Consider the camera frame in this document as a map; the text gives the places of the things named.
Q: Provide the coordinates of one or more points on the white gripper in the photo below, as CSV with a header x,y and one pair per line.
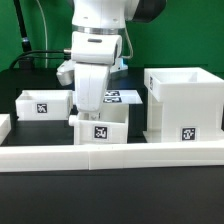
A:
x,y
90,85

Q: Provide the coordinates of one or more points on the white front drawer box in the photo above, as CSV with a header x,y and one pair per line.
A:
x,y
110,128

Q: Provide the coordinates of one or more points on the white drawer box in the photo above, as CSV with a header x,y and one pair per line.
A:
x,y
44,105
110,128

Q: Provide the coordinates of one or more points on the white drawer cabinet frame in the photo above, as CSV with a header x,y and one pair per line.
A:
x,y
184,105

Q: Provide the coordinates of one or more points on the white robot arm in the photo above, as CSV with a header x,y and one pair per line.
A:
x,y
98,29

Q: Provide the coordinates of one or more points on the white rear drawer box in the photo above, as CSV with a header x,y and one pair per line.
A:
x,y
44,105

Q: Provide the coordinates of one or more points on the white marker sheet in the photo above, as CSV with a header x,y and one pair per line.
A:
x,y
122,97

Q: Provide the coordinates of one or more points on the black pole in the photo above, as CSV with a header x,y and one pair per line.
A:
x,y
26,45

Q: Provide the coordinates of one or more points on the white U-shaped boundary fence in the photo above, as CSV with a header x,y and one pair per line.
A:
x,y
115,156

